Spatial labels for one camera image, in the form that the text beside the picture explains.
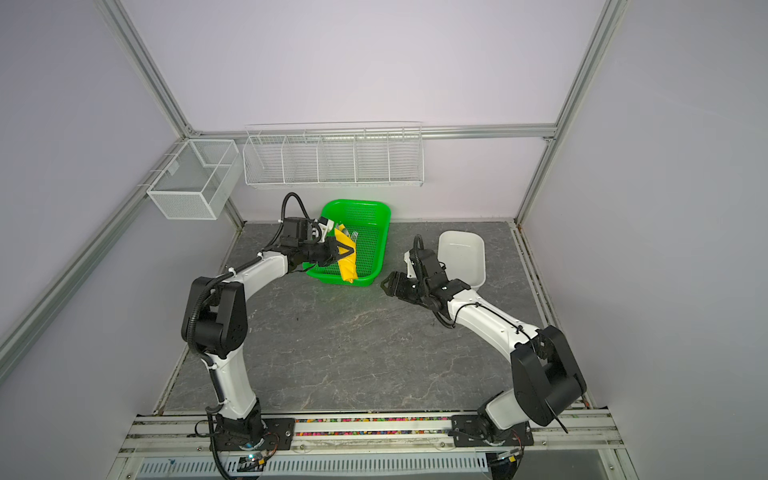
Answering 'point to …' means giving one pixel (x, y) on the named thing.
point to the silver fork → (354, 236)
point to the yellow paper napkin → (347, 263)
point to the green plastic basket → (369, 221)
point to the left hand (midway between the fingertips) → (355, 252)
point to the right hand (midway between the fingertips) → (388, 288)
